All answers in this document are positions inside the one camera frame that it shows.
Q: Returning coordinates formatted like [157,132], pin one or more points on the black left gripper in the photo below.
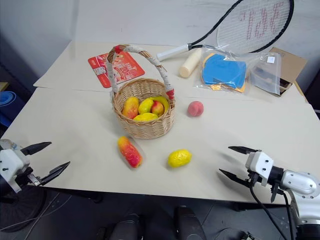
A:
[26,176]

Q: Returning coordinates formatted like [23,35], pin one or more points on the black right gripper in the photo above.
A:
[253,178]

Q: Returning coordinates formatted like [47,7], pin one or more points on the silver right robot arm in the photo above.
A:
[302,190]

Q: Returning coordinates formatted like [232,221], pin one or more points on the black floor fan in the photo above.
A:
[22,210]

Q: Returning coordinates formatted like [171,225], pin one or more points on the yellow lemon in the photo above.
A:
[179,158]
[145,117]

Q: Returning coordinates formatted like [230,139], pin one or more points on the blue rolled foam mat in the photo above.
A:
[7,107]

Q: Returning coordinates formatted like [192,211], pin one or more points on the pink peach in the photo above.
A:
[195,108]

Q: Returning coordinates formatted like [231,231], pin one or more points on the dark rounded shape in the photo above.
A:
[125,228]
[188,223]

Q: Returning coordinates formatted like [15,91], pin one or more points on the red and yellow mango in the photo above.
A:
[130,151]
[130,107]

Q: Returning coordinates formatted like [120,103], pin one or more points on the blue item in plastic bag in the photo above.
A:
[225,75]

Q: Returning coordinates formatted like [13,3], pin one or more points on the blue table tennis paddle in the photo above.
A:
[222,71]

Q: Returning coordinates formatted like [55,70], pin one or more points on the clear zip bag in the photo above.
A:
[266,72]

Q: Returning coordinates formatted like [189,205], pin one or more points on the yellow banana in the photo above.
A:
[163,100]

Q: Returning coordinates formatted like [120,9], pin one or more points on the red and yellow apple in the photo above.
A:
[157,108]

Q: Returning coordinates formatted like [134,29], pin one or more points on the yellow green mango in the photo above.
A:
[145,105]

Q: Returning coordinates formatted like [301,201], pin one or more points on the cream cylindrical bottle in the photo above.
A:
[190,63]

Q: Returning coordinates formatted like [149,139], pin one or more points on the brown cardboard box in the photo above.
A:
[292,65]

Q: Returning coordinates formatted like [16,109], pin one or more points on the red packet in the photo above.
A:
[125,72]

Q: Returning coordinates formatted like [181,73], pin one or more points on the black and white tennis racket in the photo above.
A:
[252,27]

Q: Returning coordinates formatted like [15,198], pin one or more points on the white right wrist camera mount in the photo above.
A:
[260,162]

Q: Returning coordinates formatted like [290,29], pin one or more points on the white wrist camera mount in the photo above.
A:
[12,165]
[260,162]

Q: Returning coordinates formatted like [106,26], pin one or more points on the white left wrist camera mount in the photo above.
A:
[12,165]

